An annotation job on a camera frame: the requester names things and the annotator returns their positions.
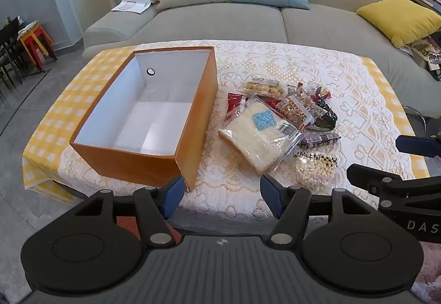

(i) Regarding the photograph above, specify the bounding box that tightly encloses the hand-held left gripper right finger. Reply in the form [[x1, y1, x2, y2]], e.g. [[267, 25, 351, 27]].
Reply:
[[260, 174, 380, 250]]

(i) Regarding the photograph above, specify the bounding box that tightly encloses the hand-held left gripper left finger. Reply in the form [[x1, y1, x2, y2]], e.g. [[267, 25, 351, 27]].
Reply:
[[71, 176, 185, 249]]

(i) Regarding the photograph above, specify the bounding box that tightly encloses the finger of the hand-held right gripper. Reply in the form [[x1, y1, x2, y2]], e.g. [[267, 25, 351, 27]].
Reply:
[[346, 163, 441, 210], [396, 134, 441, 157]]

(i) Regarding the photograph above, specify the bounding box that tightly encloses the white peanut packet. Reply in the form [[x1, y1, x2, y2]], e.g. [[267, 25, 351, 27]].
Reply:
[[291, 152, 338, 192]]

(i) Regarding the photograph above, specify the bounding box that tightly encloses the dark striped candy bar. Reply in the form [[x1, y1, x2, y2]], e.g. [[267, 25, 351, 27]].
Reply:
[[298, 133, 341, 149]]

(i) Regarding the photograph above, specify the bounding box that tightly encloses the orange cardboard box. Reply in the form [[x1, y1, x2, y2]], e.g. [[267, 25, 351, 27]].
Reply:
[[70, 45, 219, 193]]

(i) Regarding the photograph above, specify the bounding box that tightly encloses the dark seaweed packet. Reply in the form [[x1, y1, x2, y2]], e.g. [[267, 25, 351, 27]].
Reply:
[[305, 99, 338, 134]]

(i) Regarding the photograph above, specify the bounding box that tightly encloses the clear candy packet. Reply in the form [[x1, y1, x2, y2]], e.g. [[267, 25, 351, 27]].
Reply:
[[308, 84, 333, 101]]

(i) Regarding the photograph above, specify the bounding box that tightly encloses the large nut brittle packet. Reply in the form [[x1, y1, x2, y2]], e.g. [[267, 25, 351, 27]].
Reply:
[[277, 85, 329, 130]]

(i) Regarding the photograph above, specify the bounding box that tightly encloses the red snack packet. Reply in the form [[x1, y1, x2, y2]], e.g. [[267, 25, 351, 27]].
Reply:
[[227, 92, 286, 120]]

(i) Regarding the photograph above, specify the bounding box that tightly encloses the small nut bar packet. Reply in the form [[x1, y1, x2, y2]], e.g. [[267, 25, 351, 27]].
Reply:
[[241, 78, 286, 98]]

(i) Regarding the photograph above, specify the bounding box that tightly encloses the clear plastic chair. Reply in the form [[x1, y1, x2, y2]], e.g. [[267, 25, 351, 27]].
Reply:
[[401, 104, 431, 136]]

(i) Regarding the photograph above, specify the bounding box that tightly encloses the pink fluffy rug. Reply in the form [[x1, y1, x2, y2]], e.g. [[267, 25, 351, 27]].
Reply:
[[410, 240, 441, 304]]

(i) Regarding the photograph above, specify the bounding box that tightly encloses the pile of magazines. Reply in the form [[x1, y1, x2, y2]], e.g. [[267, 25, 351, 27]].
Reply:
[[400, 37, 441, 72]]

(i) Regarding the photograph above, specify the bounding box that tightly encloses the yellow cushion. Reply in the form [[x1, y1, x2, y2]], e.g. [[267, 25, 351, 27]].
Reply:
[[356, 0, 441, 48]]

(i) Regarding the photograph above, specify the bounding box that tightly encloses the yellow checked tablecloth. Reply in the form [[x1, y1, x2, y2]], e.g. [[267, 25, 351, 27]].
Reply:
[[22, 39, 429, 205]]

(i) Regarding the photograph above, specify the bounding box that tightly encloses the grey sofa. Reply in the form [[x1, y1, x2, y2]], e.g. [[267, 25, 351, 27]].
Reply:
[[83, 0, 441, 119]]

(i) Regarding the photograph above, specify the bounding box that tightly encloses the white paper booklet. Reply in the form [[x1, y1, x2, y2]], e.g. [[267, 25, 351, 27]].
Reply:
[[111, 0, 152, 14]]

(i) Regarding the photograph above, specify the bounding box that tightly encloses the red stool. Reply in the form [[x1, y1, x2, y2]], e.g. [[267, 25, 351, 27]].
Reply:
[[25, 28, 58, 68]]

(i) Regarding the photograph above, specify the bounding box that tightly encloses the yellow stool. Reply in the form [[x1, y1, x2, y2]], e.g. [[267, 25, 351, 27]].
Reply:
[[19, 26, 45, 67]]

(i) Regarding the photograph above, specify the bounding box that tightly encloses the black dining chair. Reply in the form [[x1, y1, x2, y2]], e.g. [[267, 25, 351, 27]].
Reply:
[[0, 17, 26, 86]]

